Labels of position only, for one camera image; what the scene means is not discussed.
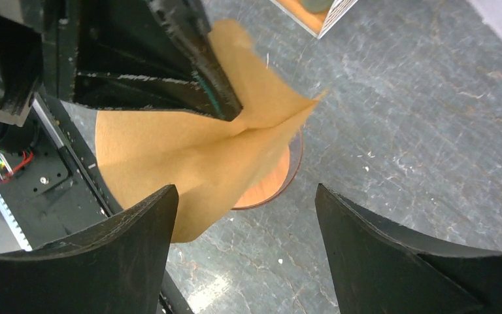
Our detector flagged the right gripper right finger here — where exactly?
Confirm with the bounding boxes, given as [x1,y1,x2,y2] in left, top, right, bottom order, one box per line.
[315,184,502,313]

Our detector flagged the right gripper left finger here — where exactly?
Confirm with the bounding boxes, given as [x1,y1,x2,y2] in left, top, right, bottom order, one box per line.
[0,185,179,313]

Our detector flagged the slotted cable duct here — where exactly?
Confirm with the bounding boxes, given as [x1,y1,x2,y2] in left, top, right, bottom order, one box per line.
[0,193,33,251]

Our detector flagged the clear plastic dripper cone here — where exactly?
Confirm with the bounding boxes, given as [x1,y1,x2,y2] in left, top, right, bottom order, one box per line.
[231,129,304,211]

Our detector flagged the round wooden dripper collar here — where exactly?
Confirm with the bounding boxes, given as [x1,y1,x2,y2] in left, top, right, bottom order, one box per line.
[233,147,291,209]

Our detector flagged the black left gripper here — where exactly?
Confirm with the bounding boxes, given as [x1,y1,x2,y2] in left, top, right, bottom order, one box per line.
[0,0,81,128]

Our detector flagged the brown paper coffee filter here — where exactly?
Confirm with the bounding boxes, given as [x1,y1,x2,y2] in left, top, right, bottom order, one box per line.
[95,20,318,243]

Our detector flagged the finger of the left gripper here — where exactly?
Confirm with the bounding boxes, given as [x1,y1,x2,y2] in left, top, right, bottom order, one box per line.
[72,1,243,121]

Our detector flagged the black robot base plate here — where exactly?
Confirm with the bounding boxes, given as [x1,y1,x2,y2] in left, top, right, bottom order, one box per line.
[0,93,195,314]

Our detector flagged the white wire shelf rack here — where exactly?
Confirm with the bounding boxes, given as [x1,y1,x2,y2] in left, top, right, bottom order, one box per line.
[271,0,358,39]

